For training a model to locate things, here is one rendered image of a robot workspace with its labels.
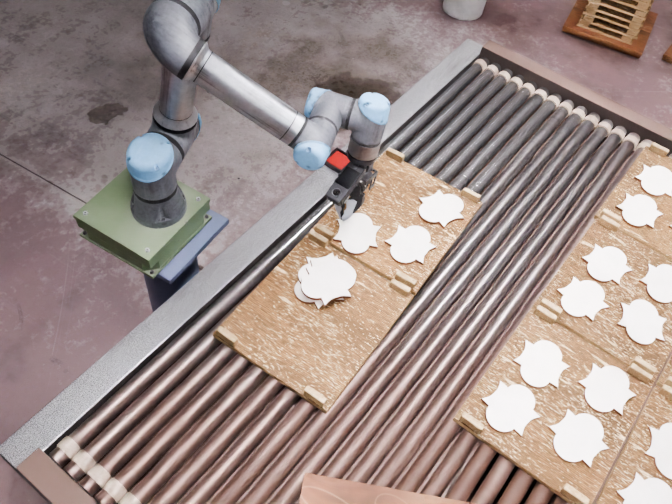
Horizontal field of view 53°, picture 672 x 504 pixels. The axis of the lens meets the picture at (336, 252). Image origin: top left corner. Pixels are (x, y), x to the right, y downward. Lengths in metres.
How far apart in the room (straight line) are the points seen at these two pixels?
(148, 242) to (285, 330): 0.45
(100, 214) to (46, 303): 1.11
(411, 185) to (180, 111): 0.73
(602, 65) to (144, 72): 2.69
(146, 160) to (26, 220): 1.61
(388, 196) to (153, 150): 0.70
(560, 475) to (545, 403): 0.18
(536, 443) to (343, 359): 0.50
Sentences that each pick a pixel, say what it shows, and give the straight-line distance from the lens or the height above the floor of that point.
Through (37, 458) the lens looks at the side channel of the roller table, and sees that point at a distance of 1.64.
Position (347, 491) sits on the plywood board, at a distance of 1.45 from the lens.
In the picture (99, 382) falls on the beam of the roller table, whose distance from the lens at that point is 1.72.
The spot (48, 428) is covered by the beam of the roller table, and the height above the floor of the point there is 0.92.
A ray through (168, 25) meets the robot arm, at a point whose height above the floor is 1.58.
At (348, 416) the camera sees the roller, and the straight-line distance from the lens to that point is 1.64.
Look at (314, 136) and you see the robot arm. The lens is 1.50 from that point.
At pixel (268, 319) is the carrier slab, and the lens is 1.73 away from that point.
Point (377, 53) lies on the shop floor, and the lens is 4.13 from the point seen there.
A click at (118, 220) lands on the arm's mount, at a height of 0.96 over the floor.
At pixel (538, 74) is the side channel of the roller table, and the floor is 0.95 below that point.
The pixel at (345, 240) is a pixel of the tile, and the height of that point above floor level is 0.95.
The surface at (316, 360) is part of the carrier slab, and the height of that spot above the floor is 0.94.
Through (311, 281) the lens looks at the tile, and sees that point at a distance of 1.75.
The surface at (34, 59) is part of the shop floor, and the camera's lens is 4.15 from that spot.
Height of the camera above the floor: 2.42
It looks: 53 degrees down
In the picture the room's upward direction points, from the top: 8 degrees clockwise
